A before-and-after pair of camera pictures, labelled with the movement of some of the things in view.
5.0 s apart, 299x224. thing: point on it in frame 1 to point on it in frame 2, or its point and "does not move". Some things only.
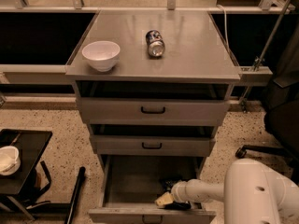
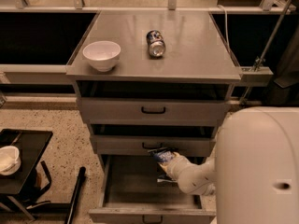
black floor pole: x=69 y=217 does not move
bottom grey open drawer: x=130 y=184 does not move
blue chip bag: x=165 y=187 to x=163 y=155
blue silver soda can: x=156 y=45 does not move
